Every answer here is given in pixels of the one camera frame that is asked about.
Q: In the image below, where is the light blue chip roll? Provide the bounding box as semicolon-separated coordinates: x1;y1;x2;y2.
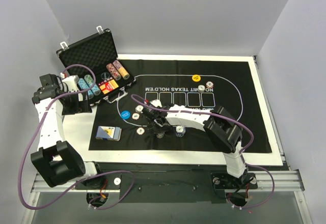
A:
78;78;94;99

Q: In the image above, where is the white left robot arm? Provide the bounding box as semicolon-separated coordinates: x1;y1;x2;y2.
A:
31;74;105;189

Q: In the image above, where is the dark red chip roll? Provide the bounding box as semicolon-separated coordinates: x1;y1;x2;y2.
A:
106;63;121;80

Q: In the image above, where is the aluminium mounting rail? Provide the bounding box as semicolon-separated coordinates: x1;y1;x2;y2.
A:
32;169;305;193

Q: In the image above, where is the blue playing card deck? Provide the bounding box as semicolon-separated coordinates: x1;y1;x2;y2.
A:
95;126;122;141

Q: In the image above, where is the tan chip roll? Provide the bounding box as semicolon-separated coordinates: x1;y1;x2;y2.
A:
113;60;130;79

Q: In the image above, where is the white table board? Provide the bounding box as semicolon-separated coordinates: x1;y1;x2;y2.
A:
63;54;283;166

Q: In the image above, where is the blue poker chip stack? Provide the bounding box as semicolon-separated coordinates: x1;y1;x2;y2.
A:
176;125;186;137

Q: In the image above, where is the yellow dealer button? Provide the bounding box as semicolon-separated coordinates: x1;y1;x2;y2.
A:
192;74;201;82

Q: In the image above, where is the red yellow card box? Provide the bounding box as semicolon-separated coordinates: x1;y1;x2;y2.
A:
98;79;119;95

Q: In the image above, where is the black poker felt mat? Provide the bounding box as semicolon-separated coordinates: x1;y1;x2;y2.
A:
89;60;271;153

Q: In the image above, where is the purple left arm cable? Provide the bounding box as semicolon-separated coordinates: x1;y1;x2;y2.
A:
19;65;135;211

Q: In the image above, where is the blue blind button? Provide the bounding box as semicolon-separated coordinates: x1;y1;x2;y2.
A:
120;110;131;120

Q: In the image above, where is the single red 100 chip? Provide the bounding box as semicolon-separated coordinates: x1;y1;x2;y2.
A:
132;113;140;120

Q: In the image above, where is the clear round button in case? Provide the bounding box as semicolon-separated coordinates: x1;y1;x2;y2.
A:
101;72;110;80

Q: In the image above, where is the black aluminium poker case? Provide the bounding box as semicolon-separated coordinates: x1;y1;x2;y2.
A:
56;25;136;104

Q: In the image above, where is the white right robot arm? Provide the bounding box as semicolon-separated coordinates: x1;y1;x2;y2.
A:
142;100;246;188

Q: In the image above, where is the grey poker chip stack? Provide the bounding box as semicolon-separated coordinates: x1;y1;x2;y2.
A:
155;132;165;138

